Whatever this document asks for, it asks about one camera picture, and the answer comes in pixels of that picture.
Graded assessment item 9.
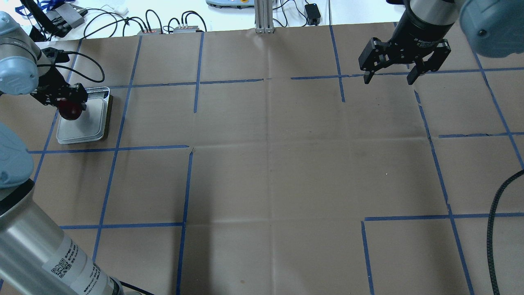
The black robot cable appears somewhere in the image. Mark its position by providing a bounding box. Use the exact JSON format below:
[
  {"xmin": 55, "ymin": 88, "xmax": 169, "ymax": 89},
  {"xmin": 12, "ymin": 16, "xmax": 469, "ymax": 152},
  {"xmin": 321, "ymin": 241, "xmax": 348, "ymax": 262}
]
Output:
[{"xmin": 486, "ymin": 169, "xmax": 524, "ymax": 295}]

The brown paper table cover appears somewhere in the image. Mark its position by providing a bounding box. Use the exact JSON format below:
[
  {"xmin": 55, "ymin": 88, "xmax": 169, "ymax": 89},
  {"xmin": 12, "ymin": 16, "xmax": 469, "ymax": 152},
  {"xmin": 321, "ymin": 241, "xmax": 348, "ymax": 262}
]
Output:
[{"xmin": 1, "ymin": 23, "xmax": 523, "ymax": 295}]

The red yellow mango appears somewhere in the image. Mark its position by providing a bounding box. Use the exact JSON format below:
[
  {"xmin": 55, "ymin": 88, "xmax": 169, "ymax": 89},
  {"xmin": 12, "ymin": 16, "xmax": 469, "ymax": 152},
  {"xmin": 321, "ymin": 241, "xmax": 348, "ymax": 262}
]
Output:
[{"xmin": 57, "ymin": 100, "xmax": 84, "ymax": 121}]

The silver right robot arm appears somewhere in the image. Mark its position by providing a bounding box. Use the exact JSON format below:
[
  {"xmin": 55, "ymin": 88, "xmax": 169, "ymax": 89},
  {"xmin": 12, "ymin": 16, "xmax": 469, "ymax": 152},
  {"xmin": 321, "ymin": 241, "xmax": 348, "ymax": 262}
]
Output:
[{"xmin": 359, "ymin": 0, "xmax": 524, "ymax": 85}]

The grey usb hub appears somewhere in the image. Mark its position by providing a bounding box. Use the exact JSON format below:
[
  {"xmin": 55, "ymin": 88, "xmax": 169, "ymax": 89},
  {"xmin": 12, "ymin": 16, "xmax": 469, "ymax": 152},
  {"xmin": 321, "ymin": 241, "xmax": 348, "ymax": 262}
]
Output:
[{"xmin": 45, "ymin": 2, "xmax": 88, "ymax": 30}]

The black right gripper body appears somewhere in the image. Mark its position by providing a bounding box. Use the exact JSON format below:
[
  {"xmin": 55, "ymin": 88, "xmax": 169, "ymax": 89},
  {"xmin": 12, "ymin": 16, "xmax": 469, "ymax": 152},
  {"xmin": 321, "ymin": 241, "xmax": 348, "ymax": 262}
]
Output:
[{"xmin": 359, "ymin": 11, "xmax": 451, "ymax": 71}]

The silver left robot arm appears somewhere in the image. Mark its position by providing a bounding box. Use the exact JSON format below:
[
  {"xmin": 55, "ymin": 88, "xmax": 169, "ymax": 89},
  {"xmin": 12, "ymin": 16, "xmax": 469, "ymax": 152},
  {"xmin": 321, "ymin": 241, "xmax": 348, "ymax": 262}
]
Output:
[{"xmin": 0, "ymin": 11, "xmax": 124, "ymax": 295}]

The aluminium frame post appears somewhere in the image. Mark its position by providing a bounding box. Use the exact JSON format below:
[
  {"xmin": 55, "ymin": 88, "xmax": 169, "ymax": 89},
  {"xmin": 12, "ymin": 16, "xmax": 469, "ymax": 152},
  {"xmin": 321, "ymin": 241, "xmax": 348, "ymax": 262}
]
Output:
[{"xmin": 254, "ymin": 0, "xmax": 275, "ymax": 34}]

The blue teach pendant tablet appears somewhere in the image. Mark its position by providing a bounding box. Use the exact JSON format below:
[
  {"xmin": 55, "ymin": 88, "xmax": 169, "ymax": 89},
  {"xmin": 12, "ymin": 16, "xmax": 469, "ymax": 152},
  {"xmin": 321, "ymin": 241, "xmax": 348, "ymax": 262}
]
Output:
[{"xmin": 205, "ymin": 0, "xmax": 255, "ymax": 9}]

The silver digital kitchen scale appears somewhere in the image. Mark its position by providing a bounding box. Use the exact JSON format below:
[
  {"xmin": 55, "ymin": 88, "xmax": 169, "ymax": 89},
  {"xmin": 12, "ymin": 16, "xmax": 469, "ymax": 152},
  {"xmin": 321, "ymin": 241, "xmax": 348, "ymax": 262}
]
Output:
[{"xmin": 56, "ymin": 86, "xmax": 113, "ymax": 145}]

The black power adapter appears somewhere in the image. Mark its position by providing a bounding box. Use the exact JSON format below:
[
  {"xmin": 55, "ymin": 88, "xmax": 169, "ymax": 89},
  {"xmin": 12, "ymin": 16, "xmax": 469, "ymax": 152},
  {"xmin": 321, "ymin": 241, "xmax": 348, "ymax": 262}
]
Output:
[{"xmin": 304, "ymin": 3, "xmax": 322, "ymax": 26}]

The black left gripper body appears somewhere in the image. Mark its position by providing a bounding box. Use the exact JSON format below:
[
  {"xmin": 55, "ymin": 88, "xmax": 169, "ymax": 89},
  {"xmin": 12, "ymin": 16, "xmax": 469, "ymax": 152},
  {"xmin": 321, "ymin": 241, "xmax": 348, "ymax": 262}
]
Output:
[{"xmin": 30, "ymin": 47, "xmax": 72, "ymax": 103}]

